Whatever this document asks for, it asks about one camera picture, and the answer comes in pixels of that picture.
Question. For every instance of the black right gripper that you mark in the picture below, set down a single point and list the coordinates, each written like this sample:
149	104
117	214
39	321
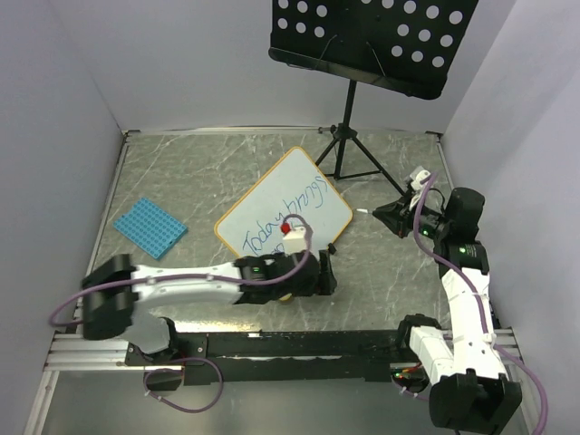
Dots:
397	216

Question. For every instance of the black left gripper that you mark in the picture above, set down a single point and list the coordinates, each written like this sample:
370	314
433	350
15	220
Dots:
323	284

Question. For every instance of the yellow framed whiteboard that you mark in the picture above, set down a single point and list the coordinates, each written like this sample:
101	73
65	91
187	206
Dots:
295	191

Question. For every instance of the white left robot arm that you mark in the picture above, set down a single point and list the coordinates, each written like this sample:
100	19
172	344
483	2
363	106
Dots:
119	295

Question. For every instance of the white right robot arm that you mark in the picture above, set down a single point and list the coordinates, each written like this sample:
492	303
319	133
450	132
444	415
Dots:
469	386

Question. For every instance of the blue studded building plate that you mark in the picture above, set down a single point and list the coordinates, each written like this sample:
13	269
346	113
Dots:
150	228

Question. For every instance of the black perforated music stand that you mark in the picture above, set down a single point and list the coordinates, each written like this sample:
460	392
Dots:
401	46

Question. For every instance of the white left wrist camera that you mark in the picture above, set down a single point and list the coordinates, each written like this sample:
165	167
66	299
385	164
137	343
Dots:
296	239

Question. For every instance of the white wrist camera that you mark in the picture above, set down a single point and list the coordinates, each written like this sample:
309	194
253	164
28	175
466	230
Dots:
416	182
296	239

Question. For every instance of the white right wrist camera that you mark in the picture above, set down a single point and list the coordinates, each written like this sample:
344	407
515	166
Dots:
416	182

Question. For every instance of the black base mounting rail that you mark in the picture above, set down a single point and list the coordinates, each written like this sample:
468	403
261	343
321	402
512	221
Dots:
371	355

